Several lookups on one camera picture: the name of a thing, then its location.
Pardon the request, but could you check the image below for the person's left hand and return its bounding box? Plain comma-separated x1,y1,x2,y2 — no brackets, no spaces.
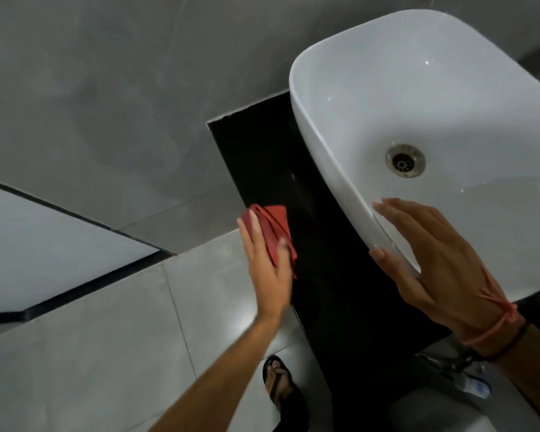
237,209,298,322

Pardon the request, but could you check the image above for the person's right hand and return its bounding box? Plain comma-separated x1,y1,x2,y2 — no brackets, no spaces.
369,197,519,344

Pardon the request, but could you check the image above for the red cleaning cloth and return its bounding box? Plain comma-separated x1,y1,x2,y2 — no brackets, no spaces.
241,204,298,280

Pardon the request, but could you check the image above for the person's right forearm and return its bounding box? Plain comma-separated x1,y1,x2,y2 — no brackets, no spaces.
466,320,540,432

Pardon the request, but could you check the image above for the person's left forearm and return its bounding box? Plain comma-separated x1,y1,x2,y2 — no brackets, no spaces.
149,312,285,432

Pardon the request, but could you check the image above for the chrome water pipe valve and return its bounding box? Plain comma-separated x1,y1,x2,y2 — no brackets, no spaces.
416,350,486,384

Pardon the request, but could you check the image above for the metal sink drain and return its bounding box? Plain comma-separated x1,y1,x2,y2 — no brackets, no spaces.
385,144,426,179

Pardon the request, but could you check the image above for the red thread wristband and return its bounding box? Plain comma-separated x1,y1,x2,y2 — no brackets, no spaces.
461,264,521,348

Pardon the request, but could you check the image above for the person's foot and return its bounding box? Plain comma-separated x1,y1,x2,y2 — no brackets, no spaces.
266,360,298,404

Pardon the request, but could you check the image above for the black sandal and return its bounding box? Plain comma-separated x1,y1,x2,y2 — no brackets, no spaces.
262,354,300,407

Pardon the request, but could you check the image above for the white bottle blue label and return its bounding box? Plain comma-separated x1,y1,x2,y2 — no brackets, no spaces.
458,372,492,399

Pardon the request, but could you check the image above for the dark trouser leg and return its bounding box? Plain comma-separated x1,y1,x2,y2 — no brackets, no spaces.
272,393,310,432

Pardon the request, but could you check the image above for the white ceramic sink basin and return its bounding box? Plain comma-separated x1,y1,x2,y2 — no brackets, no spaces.
289,9,540,302

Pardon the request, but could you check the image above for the black cord wristband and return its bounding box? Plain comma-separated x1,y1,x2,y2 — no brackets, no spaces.
485,321,530,362

